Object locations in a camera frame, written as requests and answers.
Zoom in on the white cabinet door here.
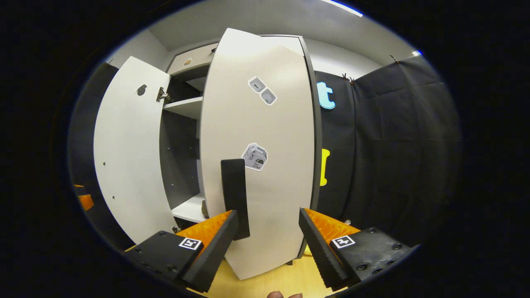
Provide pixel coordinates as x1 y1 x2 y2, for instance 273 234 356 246
93 56 178 245
200 28 316 281

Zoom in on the black backdrop cloth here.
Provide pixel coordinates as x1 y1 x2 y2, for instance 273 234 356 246
68 62 125 251
315 54 463 249

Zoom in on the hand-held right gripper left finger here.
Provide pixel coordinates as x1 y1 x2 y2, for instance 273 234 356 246
124 210 239 293

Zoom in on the white shoe cabinet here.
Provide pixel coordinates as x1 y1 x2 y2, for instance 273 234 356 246
159 34 323 266

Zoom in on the white cabinet shelf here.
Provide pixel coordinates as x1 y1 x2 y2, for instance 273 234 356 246
163 96 203 120
172 192 207 224

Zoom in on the black door handle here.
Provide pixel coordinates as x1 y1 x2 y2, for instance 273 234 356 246
221 159 251 240

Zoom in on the long ceiling light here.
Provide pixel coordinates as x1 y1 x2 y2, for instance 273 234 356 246
321 0 364 17

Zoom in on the beige cabinet drawer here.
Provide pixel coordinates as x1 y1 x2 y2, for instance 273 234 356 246
168 43 219 76

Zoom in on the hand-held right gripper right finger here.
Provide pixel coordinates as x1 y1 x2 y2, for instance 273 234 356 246
298 208 414 292

